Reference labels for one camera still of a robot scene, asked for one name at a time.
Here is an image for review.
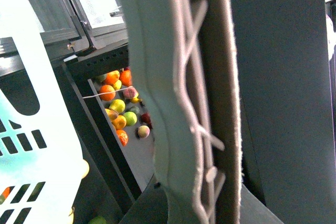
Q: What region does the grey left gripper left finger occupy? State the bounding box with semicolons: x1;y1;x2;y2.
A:
121;0;242;223

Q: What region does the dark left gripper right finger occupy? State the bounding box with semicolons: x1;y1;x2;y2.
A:
231;0;335;223

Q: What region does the yellow lemon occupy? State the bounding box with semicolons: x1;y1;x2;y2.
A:
81;159;90;179

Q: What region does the large light blue basket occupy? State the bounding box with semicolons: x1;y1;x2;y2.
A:
1;0;83;223

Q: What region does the far black fruit shelf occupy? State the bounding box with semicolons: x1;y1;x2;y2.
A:
55;44;154;213

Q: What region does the pile of far fruits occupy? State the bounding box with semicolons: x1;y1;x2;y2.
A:
94;67;153;146

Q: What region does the pink peach far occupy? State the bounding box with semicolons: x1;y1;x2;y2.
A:
138;125;150;138

